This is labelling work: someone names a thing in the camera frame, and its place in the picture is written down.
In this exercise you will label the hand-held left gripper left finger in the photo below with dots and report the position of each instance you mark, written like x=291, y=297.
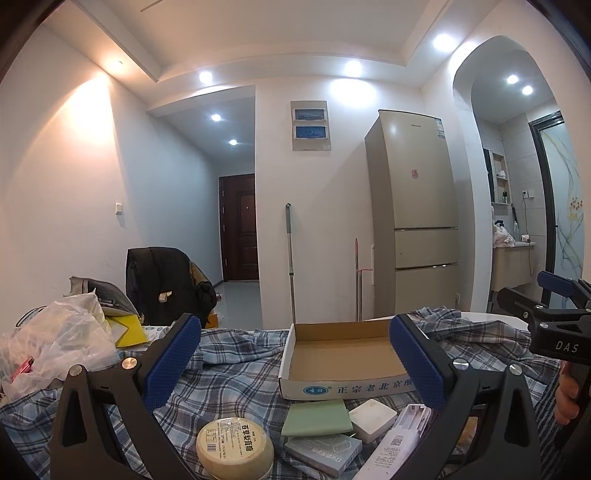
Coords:
x=171, y=360

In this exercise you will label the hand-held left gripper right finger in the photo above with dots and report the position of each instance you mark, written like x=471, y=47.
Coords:
x=418, y=364

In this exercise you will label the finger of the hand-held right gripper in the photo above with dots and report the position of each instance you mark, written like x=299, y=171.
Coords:
x=519, y=302
x=558, y=286

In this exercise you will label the white charger plug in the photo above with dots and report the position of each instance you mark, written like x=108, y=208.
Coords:
x=371, y=420

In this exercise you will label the shallow cardboard box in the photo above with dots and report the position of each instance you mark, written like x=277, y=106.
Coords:
x=341, y=355

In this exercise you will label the white remote control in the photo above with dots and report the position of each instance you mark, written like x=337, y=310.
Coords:
x=388, y=454

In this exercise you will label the cream round tin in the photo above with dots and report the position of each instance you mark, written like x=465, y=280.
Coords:
x=235, y=457

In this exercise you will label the green card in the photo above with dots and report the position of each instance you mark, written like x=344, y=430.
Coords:
x=314, y=417

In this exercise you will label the pale grey card box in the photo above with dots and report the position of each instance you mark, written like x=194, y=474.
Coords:
x=318, y=454

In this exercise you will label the person's right hand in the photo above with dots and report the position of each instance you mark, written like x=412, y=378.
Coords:
x=565, y=397

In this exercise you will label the beige vanity cabinet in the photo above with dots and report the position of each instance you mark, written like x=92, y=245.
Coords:
x=512, y=267

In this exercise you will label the yellow envelope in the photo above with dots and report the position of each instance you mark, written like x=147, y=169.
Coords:
x=129, y=330

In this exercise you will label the yellow box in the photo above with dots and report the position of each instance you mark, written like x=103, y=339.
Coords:
x=212, y=321

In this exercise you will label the blue plaid shirt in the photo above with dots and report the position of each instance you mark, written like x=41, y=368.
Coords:
x=231, y=369

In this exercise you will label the pile of pale clothes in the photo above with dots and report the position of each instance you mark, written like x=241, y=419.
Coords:
x=503, y=237

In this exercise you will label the patterned glass door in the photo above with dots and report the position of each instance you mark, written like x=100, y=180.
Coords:
x=563, y=207

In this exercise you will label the chair with black jacket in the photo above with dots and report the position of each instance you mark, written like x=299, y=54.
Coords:
x=152, y=277

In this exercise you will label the grey bag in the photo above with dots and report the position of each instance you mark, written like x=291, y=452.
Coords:
x=111, y=295

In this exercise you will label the brown chair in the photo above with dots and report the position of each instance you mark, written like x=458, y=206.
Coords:
x=199, y=274

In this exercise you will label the clear plastic bag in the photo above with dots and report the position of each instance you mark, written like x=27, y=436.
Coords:
x=60, y=332

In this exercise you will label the bathroom mirror cabinet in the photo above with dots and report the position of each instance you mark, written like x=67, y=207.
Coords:
x=498, y=175

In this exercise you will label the beige refrigerator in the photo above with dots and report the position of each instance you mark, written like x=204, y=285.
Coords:
x=415, y=207

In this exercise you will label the dark brown door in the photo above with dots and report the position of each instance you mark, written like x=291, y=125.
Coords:
x=240, y=226

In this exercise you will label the grey electrical panel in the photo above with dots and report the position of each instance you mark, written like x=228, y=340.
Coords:
x=311, y=124

